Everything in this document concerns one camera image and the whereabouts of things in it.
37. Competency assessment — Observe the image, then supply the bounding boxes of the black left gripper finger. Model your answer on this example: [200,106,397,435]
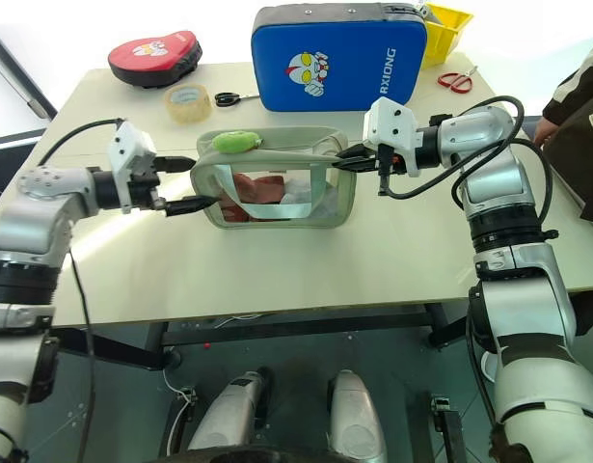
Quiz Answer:
[164,194,220,219]
[154,155,198,174]

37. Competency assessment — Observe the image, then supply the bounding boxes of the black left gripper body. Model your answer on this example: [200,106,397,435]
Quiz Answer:
[128,160,169,212]

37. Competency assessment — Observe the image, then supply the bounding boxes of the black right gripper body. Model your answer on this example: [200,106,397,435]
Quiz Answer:
[367,143,407,175]

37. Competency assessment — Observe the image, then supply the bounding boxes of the green clear-sided zip pouch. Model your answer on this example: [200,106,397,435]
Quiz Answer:
[189,123,360,231]

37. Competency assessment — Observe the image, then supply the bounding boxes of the green plush keychain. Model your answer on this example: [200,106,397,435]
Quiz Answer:
[210,130,265,156]

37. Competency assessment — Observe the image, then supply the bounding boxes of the white packet inside pouch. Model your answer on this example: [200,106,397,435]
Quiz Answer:
[280,178,327,209]

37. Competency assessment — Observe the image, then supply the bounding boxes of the red cloth inside pouch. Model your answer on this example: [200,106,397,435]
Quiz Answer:
[217,174,285,224]

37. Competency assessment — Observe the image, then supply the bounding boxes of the person's bare hand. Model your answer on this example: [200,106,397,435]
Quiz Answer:
[532,116,558,147]

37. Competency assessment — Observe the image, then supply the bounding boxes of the clear packing tape roll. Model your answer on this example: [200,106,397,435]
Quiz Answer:
[162,83,214,124]

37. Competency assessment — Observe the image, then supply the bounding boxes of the blue cartoon kick pad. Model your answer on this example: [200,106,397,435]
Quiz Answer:
[250,1,430,115]

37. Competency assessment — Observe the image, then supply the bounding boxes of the red and black focus mitt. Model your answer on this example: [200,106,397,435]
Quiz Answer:
[107,29,203,91]

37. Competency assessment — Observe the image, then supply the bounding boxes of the yellow plastic bin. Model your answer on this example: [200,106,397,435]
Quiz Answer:
[418,1,475,69]

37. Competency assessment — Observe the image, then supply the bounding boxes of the person in brown jacket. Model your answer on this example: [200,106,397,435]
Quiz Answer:
[540,37,593,224]

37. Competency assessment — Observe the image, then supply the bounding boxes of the silver robot left leg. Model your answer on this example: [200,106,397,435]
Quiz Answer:
[186,367,274,455]

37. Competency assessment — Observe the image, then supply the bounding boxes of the silver robot leg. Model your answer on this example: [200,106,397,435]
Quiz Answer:
[186,367,274,455]
[326,368,390,463]

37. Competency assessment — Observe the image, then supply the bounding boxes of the silver robot right leg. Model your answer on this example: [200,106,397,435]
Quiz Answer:
[326,368,390,463]

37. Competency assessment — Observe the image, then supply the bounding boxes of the dark rounded robot torso edge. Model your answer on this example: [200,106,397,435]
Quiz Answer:
[188,444,374,463]

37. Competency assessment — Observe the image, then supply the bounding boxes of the black metal floor stand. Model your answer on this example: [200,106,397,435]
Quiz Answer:
[428,394,470,463]

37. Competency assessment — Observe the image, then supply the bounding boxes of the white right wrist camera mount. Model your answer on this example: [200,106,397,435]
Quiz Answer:
[363,96,425,177]

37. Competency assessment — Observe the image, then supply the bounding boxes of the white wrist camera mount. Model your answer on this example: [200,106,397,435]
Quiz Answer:
[107,121,158,215]
[363,96,425,177]

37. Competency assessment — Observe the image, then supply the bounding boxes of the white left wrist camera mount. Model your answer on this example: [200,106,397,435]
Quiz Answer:
[107,121,158,215]

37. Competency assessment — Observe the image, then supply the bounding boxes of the black handled scissors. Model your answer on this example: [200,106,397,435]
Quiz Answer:
[214,91,261,109]

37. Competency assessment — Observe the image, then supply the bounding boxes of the red handled scissors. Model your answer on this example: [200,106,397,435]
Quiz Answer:
[437,64,480,95]

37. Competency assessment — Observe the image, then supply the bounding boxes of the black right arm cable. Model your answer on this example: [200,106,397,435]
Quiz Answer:
[376,95,560,242]

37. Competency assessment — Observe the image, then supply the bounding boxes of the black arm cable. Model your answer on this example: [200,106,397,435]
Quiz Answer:
[37,118,126,463]
[376,95,560,242]

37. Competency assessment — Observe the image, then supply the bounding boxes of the black metal table frame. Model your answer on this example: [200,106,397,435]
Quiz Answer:
[48,299,472,373]

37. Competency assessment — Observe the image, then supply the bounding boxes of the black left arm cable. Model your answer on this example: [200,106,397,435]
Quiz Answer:
[37,118,126,463]

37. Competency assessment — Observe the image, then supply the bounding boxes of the thin white cable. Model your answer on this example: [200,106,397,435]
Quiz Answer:
[160,312,266,438]

